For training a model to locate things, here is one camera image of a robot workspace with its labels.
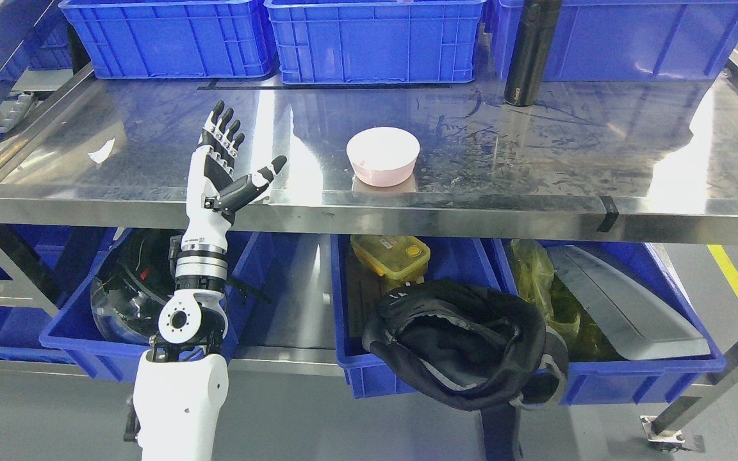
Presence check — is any blue crate top middle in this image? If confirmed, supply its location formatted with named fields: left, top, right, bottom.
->
left=265, top=1, right=484, bottom=85

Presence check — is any blue bin lower right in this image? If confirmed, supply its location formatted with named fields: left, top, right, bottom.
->
left=484, top=239, right=725, bottom=405

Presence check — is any yellow plastic bag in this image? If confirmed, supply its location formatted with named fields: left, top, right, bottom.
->
left=507, top=239, right=623, bottom=362

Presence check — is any stainless steel shelf rack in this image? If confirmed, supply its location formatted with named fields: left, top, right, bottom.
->
left=0, top=51, right=738, bottom=449

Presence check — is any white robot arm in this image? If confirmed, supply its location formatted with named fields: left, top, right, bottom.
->
left=132, top=233, right=229, bottom=460

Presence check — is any grey flat panel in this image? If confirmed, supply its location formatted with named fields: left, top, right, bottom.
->
left=546, top=245, right=712, bottom=362

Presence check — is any white paper scrap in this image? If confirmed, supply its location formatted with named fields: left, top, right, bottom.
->
left=88, top=139, right=115, bottom=165

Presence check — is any black bag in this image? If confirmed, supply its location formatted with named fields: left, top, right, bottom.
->
left=361, top=279, right=570, bottom=460

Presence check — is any blue bin lower middle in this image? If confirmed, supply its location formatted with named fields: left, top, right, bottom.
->
left=330, top=234, right=509, bottom=399

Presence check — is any yellow lunch box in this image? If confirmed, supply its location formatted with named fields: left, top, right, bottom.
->
left=350, top=234, right=431, bottom=285

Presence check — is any blue crate top right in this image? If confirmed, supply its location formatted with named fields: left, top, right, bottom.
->
left=492, top=0, right=738, bottom=83

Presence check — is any black helmet in bin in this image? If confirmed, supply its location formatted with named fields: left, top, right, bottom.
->
left=90, top=229, right=182, bottom=345

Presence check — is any blue crate top left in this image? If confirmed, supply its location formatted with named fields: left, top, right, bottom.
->
left=59, top=1, right=277, bottom=79

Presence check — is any blue bin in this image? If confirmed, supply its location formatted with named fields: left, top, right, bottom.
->
left=484, top=239, right=725, bottom=405
left=330, top=234, right=509, bottom=399
left=39, top=230, right=277, bottom=383

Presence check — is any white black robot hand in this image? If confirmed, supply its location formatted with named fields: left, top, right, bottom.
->
left=181, top=100, right=288, bottom=253

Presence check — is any black thermos bottle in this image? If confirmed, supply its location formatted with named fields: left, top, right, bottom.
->
left=504, top=1, right=563, bottom=107

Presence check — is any blue crate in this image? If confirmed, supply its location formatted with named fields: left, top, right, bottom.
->
left=265, top=1, right=484, bottom=85
left=492, top=0, right=738, bottom=83
left=59, top=1, right=277, bottom=79

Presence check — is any blue bin lower left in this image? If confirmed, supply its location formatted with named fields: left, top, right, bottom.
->
left=39, top=230, right=277, bottom=383

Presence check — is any pink plastic bowl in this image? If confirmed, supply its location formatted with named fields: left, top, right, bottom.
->
left=346, top=126, right=421, bottom=188

